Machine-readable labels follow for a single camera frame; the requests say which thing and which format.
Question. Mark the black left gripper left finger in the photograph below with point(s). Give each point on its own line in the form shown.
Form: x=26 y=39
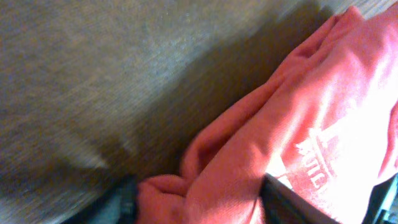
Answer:
x=118 y=205

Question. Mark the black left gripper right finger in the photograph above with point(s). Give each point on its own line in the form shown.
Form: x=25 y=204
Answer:
x=289 y=205

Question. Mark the red t-shirt white print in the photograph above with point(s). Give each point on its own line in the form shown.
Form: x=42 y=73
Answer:
x=323 y=128

